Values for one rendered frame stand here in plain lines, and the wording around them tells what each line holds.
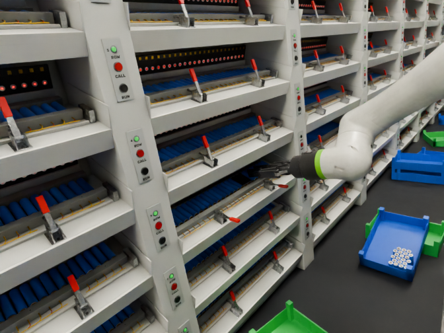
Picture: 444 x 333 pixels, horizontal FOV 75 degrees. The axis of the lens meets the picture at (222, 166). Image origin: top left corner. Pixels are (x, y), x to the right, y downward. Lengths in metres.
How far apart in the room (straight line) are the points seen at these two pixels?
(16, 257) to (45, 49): 0.37
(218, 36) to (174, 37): 0.15
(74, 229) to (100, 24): 0.41
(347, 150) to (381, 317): 0.68
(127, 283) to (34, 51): 0.53
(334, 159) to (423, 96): 0.25
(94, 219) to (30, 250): 0.12
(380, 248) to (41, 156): 1.38
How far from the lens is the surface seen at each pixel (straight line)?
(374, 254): 1.54
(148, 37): 0.72
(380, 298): 1.37
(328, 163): 0.88
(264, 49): 1.18
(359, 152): 0.86
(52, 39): 0.63
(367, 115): 0.90
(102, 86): 0.65
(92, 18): 0.67
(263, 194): 1.07
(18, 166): 0.61
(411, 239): 1.60
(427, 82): 0.80
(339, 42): 1.81
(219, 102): 0.84
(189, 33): 0.80
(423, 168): 2.32
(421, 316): 1.35
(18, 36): 0.62
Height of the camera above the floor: 0.92
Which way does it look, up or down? 19 degrees down
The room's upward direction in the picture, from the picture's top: 9 degrees counter-clockwise
